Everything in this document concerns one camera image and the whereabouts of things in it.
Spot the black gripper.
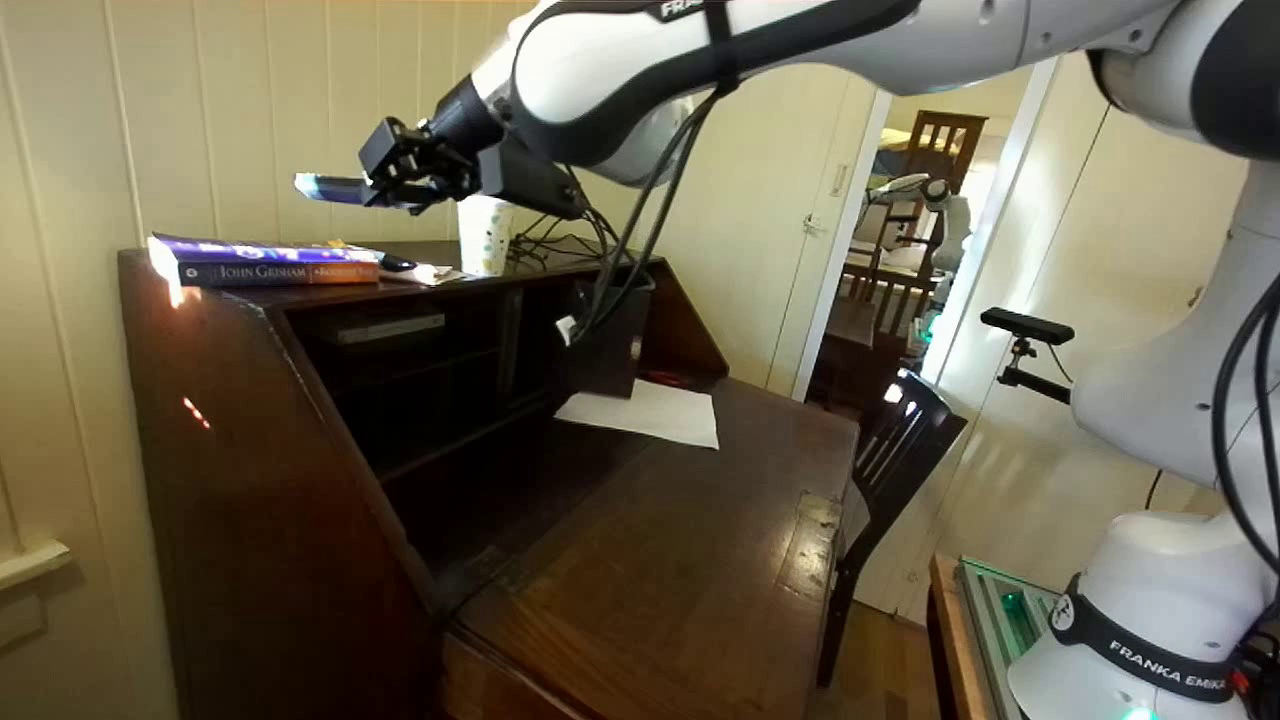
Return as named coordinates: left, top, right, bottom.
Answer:
left=358, top=117, right=484, bottom=220

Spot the blue marker pen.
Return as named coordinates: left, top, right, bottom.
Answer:
left=294, top=167, right=378, bottom=208

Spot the dark wooden secretary dresser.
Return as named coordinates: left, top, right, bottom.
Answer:
left=118, top=234, right=866, bottom=720

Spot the white paper scrap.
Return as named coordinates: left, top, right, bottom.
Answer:
left=396, top=260, right=471, bottom=289

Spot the white paper cup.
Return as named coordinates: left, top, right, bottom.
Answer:
left=451, top=191, right=517, bottom=279

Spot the dark book with orange edge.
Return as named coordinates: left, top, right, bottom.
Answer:
left=172, top=260, right=388, bottom=290

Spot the purple and white book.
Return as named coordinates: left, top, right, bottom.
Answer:
left=143, top=233, right=391, bottom=270

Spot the black box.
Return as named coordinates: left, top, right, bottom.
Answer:
left=558, top=267, right=660, bottom=398

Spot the white paper sheet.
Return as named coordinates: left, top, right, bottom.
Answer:
left=552, top=374, right=725, bottom=456

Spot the white door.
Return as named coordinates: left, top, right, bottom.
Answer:
left=764, top=92, right=894, bottom=404

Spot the dark wooden slatted chair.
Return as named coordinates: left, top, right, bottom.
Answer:
left=814, top=373, right=974, bottom=692

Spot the green board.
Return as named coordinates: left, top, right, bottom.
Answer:
left=958, top=557, right=1074, bottom=674

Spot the black wrist camera block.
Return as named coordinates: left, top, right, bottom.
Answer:
left=492, top=129, right=592, bottom=222

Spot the black cable tangle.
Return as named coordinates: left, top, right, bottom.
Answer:
left=505, top=210, right=633, bottom=277

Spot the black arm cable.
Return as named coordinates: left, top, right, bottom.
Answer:
left=552, top=0, right=745, bottom=352

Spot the white wall ledge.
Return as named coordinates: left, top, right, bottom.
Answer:
left=0, top=532, right=74, bottom=595

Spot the black camera on stand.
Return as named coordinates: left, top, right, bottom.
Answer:
left=978, top=304, right=1082, bottom=406

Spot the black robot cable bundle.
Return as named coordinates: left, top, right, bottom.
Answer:
left=1207, top=270, right=1280, bottom=581

